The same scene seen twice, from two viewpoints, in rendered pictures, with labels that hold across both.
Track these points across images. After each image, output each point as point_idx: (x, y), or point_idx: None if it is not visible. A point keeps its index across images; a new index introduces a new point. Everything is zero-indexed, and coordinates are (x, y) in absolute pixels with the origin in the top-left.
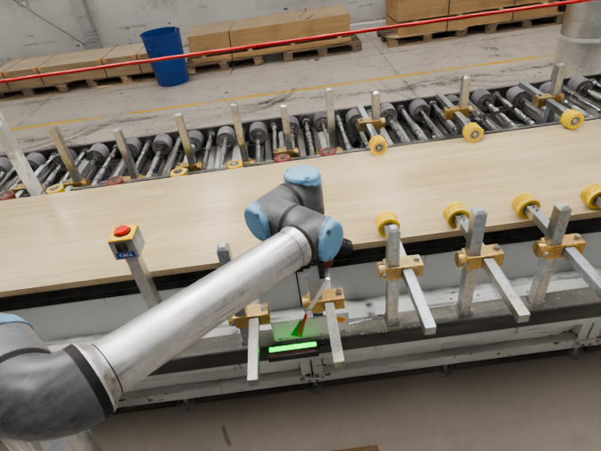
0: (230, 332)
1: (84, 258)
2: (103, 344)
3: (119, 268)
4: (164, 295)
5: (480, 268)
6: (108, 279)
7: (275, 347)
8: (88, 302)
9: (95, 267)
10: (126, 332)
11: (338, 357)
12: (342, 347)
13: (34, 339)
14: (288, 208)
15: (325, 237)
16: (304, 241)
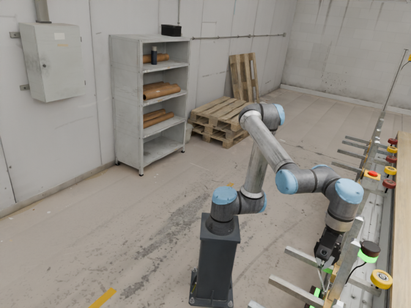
0: (354, 294)
1: None
2: (254, 115)
3: (403, 225)
4: (385, 253)
5: None
6: (394, 220)
7: (318, 292)
8: (388, 224)
9: (408, 218)
10: (256, 118)
11: (273, 277)
12: (279, 283)
13: (268, 112)
14: (311, 170)
15: (279, 171)
16: (281, 164)
